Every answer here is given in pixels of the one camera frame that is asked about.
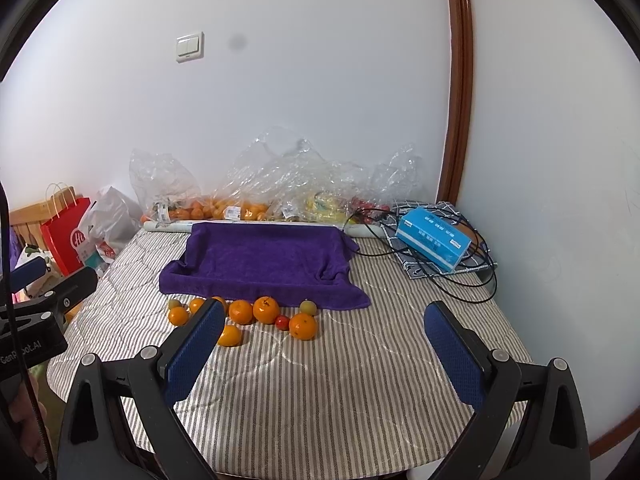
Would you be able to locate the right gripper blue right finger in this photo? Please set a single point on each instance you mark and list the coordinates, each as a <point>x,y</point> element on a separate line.
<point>551,442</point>

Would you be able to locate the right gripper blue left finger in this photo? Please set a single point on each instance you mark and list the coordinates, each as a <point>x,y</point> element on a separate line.
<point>120,420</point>

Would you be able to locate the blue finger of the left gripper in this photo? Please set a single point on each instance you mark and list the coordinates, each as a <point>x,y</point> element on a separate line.
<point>74,289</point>
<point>27,273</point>

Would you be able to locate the small orange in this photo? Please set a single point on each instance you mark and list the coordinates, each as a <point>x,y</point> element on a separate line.
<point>195,304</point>
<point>178,316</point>
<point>231,336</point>

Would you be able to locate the small green fruit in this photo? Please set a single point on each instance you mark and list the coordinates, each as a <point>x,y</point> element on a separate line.
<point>174,303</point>
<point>308,307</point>

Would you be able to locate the small orange front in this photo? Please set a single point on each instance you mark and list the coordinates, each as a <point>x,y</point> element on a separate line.
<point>231,336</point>

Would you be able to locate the medium orange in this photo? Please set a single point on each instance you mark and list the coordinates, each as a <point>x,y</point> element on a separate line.
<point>241,312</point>

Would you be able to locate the large orange with stem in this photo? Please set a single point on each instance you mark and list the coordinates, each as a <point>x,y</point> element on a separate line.
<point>266,310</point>

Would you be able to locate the small red tomato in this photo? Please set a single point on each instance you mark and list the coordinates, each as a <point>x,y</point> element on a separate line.
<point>282,322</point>

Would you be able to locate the large round orange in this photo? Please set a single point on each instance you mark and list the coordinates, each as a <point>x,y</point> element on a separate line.
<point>303,326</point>

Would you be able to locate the small orange hidden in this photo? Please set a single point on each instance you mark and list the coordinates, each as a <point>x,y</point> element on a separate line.
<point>223,302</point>

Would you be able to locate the left hand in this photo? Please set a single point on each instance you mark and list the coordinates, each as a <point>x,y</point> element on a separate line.
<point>31,439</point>

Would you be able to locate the red paper shopping bag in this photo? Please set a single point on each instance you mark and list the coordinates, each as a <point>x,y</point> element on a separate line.
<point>65,209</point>

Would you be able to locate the wooden chair back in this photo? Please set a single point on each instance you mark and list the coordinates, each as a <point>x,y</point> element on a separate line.
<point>26,222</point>

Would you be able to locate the white plastic bag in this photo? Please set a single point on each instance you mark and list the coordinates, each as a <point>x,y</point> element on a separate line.
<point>107,226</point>

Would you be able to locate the striped quilted mattress cover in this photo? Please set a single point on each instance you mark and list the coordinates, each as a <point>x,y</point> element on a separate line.
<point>366,396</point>

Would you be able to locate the checked dark cloth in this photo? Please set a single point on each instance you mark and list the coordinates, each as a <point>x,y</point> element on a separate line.
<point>477,258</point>

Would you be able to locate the clear bag left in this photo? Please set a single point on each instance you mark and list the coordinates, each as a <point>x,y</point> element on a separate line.
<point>163,186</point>

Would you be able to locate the blue tissue box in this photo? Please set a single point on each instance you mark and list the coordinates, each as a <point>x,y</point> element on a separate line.
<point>433,238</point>

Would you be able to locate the purple towel covered tray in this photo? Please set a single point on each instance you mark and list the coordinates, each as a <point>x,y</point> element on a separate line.
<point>289,265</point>

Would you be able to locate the clear bag of red fruit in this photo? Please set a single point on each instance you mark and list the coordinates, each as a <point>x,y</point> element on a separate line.
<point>399,177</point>

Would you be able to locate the clear bag of bananas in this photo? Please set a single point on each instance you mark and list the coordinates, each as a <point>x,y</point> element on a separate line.
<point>329,189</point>

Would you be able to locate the clear bag of oranges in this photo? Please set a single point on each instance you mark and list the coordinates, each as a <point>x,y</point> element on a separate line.
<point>280,170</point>

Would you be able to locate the brown wooden door frame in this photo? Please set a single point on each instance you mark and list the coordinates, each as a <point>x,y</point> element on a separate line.
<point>460,99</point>

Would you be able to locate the white wall switch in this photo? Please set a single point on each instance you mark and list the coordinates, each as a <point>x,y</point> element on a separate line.
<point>189,47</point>

